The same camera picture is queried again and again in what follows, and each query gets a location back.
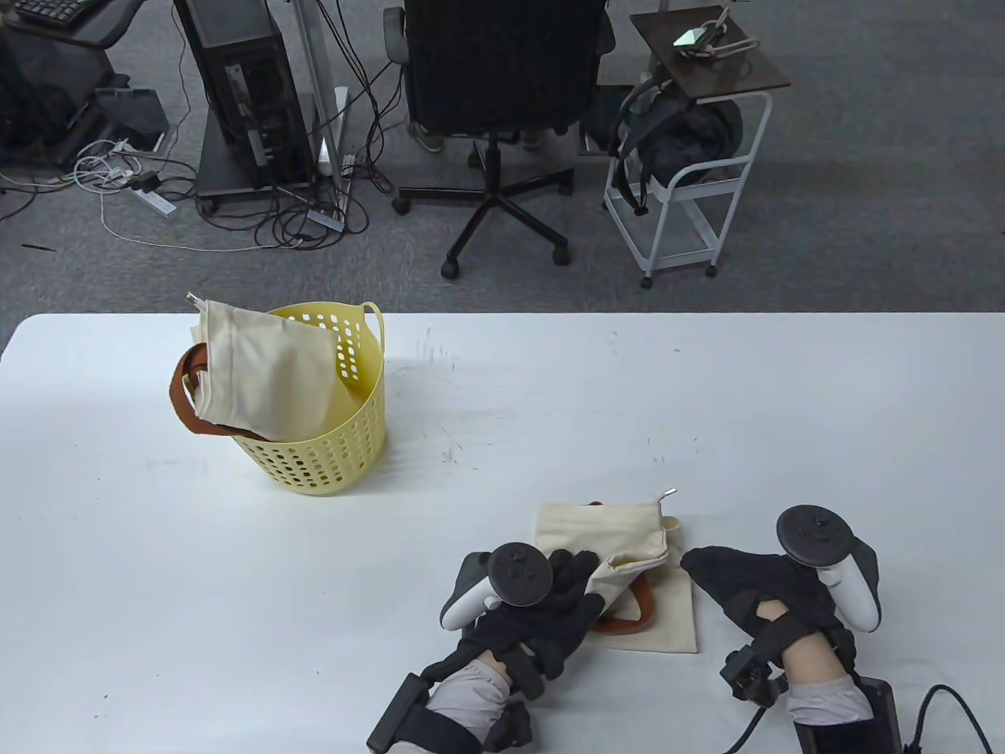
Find person's right hand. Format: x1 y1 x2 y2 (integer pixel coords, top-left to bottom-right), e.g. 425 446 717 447
680 546 857 676

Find person's left hand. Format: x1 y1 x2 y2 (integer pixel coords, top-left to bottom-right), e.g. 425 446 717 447
440 550 605 700

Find cream canvas bag purple flowers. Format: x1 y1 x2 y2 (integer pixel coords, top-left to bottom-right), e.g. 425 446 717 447
535 487 698 654

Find cream canvas bag red flowers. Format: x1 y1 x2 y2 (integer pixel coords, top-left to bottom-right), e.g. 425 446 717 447
171 292 338 442

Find person's left forearm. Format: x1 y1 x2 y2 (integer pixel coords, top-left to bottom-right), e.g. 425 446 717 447
424 656 535 754

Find white and black controller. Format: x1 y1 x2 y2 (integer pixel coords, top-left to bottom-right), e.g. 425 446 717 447
440 544 550 631
777 505 880 633

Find small black sensor module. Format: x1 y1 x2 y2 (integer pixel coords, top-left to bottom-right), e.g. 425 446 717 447
721 648 786 704

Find yellow perforated plastic basket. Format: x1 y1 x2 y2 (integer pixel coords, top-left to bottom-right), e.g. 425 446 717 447
185 301 388 497

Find white rolling cart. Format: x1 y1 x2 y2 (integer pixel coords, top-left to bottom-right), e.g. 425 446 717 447
603 90 774 290

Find black backpack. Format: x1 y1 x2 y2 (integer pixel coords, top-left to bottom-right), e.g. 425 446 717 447
585 75 743 217

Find dark brown cart board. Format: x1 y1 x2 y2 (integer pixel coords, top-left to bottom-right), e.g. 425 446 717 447
630 6 791 104

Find black office chair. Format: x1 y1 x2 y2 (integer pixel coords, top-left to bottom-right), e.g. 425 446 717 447
385 0 617 281

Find grey metal stand pole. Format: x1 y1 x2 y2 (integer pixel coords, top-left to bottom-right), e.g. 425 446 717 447
292 0 350 229

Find black computer tower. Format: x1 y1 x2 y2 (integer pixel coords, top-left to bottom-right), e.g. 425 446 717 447
173 0 315 193

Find black floor stand base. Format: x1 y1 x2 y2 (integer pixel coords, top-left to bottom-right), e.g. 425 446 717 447
94 86 170 152

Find black desk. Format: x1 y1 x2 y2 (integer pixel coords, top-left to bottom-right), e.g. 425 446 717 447
0 0 146 52

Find black keyboard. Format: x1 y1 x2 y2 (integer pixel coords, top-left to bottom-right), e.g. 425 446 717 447
12 0 99 28

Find black sensor cable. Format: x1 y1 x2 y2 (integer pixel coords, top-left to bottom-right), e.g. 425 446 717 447
726 703 766 754

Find thick black knotted cable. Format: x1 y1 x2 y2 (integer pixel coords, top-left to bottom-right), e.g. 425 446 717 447
903 683 990 754

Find tangle of black cables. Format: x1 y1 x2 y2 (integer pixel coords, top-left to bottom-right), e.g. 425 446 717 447
196 0 393 252

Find beige strap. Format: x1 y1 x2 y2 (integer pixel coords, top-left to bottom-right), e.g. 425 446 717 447
691 8 761 60

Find bundle of white cables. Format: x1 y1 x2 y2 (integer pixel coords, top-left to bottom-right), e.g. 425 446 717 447
75 140 146 189

